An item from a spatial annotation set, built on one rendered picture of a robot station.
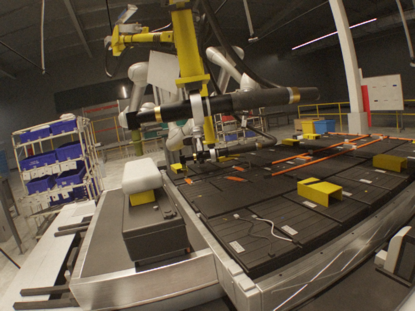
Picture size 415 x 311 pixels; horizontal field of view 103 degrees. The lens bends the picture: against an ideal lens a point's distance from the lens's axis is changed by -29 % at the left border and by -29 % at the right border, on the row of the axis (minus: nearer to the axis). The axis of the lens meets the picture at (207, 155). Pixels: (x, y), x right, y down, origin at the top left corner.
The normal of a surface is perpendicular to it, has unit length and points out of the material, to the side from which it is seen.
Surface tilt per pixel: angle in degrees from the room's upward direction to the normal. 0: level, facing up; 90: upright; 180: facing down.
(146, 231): 90
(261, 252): 0
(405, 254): 90
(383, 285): 0
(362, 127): 90
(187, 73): 90
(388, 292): 0
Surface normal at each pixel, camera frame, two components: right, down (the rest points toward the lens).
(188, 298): 0.32, 0.12
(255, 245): -0.16, -0.97
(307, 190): -0.95, 0.20
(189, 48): 0.07, 0.17
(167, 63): -0.69, 0.24
